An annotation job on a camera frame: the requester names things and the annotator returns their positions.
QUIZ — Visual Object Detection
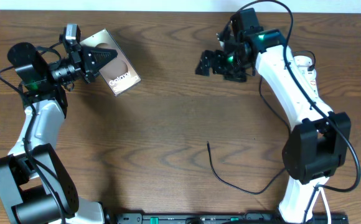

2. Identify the bronze Galaxy smartphone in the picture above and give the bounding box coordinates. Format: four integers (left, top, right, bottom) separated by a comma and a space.
81, 29, 141, 96

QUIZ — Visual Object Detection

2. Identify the black USB charging cable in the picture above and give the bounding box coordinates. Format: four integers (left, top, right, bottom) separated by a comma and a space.
206, 50, 317, 195

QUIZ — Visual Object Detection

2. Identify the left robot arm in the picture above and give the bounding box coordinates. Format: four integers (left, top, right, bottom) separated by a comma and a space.
0, 40, 118, 223

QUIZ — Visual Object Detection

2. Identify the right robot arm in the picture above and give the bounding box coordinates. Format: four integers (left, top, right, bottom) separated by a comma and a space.
195, 8, 351, 223

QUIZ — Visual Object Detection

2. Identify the white charger plug adapter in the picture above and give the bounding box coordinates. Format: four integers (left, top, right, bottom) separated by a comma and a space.
294, 55, 314, 71

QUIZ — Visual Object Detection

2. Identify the white power strip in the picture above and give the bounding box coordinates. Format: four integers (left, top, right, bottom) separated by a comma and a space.
292, 67, 319, 95

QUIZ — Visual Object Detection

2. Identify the black left camera cable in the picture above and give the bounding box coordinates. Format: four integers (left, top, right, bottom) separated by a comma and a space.
0, 42, 69, 224

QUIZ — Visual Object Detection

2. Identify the black camera cable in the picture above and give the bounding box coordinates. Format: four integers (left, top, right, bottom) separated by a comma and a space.
0, 42, 69, 224
230, 0, 361, 224

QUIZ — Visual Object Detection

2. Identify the black right camera cable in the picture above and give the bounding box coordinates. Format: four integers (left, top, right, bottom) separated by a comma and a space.
230, 0, 361, 224

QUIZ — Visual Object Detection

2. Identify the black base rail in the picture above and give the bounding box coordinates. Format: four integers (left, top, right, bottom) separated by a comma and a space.
115, 212, 349, 224

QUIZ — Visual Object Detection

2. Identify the white power strip cord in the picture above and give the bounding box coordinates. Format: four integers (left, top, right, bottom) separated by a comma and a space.
319, 186, 332, 224

